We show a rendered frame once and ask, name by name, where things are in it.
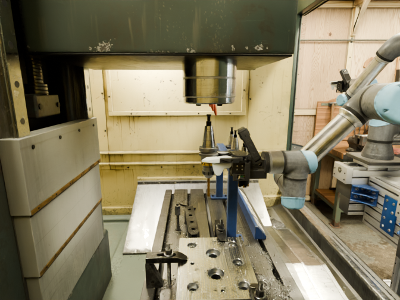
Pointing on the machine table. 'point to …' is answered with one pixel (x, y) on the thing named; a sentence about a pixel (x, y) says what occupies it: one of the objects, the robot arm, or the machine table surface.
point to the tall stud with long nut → (177, 216)
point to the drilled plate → (202, 255)
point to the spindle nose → (209, 81)
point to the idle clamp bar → (190, 218)
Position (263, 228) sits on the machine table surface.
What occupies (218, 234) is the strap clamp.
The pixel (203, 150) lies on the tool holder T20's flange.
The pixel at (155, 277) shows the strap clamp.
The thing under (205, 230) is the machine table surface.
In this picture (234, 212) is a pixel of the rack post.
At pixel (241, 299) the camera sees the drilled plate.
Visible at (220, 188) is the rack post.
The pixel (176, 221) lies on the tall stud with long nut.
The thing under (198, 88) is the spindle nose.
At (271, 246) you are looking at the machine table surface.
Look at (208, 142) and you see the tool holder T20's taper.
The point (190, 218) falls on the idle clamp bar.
